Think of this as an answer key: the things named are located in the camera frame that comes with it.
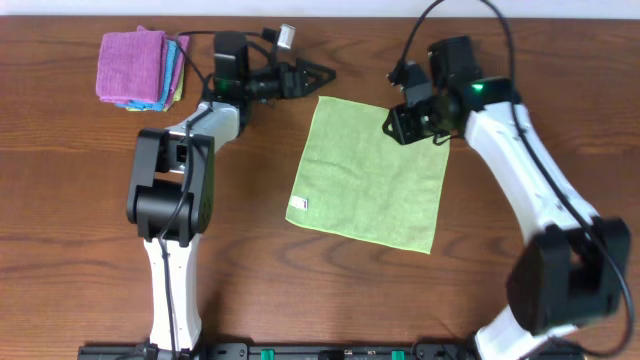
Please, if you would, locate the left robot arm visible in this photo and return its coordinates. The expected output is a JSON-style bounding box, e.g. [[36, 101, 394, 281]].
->
[[126, 26, 336, 359]]

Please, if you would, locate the blue folded cloth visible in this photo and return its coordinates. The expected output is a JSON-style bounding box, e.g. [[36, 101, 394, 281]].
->
[[117, 40, 178, 112]]

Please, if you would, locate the green microfiber cloth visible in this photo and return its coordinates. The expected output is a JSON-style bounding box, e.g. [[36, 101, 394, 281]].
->
[[286, 96, 450, 254]]

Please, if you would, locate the green folded cloth at bottom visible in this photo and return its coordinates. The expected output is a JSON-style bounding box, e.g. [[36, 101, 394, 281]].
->
[[126, 66, 185, 112]]

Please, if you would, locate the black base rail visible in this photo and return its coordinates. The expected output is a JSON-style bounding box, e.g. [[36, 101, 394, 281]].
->
[[77, 341, 585, 360]]

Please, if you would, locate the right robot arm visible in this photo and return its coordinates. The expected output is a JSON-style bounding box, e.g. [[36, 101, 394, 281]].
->
[[382, 36, 631, 359]]

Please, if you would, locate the purple folded cloth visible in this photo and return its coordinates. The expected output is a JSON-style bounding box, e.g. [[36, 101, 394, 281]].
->
[[159, 36, 189, 104], [96, 31, 166, 102]]

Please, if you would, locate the purple folded cloth lower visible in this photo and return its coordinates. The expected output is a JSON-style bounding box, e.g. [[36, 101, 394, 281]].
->
[[159, 36, 189, 104]]

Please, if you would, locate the purple folded cloth on top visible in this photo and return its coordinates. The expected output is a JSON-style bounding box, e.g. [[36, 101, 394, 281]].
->
[[96, 31, 166, 102]]

